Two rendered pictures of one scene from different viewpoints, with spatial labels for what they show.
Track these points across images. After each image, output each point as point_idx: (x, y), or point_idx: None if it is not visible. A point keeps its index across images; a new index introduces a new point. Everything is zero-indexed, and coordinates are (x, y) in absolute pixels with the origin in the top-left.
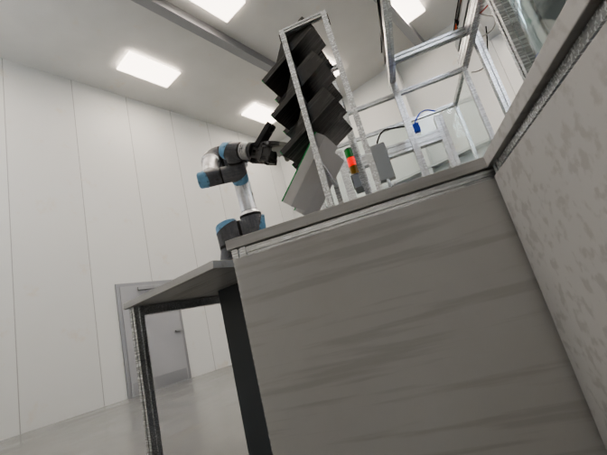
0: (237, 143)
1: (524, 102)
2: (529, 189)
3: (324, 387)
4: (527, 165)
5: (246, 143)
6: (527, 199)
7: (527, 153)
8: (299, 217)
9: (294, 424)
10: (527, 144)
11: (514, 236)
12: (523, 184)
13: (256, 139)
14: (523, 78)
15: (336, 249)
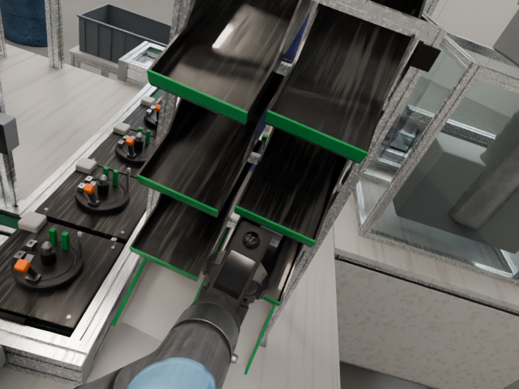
0: (226, 353)
1: (410, 276)
2: (363, 284)
3: None
4: (376, 282)
5: (235, 328)
6: (353, 284)
7: (383, 280)
8: (340, 385)
9: None
10: (388, 279)
11: None
12: (360, 280)
13: (244, 295)
14: (374, 215)
15: None
